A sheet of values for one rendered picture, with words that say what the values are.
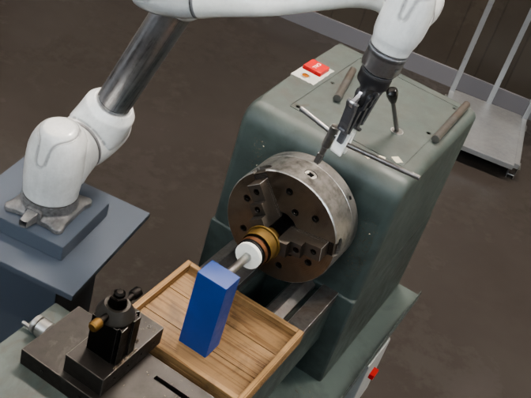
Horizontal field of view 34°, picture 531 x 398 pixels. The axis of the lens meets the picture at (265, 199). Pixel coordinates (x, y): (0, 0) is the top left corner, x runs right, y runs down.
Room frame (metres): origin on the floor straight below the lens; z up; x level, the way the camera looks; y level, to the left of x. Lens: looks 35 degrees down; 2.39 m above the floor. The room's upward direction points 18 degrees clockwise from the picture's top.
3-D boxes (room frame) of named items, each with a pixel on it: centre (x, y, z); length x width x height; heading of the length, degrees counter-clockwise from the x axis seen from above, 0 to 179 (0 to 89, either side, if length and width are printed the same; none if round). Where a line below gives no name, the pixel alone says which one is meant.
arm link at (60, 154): (1.89, 0.57, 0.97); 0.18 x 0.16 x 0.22; 167
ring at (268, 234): (1.65, -0.02, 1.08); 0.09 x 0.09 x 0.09; 69
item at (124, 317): (1.24, 0.22, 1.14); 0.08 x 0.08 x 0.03
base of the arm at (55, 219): (1.86, 0.58, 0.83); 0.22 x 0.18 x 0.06; 169
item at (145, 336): (1.27, 0.21, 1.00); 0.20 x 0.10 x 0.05; 159
